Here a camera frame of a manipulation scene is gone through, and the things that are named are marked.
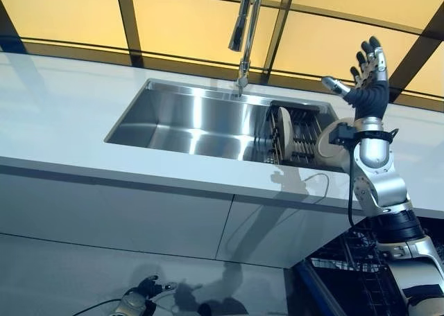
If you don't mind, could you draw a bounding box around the narrow white cabinet door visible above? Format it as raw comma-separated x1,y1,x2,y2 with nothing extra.
216,190,366,271

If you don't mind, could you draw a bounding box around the stainless steel sink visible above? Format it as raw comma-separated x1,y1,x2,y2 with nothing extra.
103,78,340,174

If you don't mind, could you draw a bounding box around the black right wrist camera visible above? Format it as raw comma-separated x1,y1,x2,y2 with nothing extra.
327,121,356,147

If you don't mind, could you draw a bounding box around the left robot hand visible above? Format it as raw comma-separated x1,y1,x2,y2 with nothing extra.
137,275,177,300

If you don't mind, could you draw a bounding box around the cream round plate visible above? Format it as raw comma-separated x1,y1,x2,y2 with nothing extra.
314,119,355,174
275,106,296,161

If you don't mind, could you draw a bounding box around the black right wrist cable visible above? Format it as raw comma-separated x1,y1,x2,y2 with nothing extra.
345,130,400,229

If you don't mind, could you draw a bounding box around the chrome gooseneck faucet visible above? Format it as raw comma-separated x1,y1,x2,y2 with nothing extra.
228,0,267,99

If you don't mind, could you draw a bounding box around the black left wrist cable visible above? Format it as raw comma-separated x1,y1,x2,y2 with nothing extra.
71,296,130,316

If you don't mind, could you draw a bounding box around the wide white cabinet door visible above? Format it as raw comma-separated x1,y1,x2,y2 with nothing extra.
0,162,234,262

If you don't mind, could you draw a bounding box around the black dish rack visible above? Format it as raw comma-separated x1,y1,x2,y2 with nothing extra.
254,100,334,167

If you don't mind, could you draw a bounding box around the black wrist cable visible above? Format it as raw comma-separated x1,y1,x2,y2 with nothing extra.
71,296,130,316
345,130,400,229

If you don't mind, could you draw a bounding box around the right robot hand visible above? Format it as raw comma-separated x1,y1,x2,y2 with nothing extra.
321,35,389,120

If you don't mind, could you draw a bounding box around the dishwasher lower wire rack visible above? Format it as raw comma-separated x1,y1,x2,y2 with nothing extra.
310,228,398,316

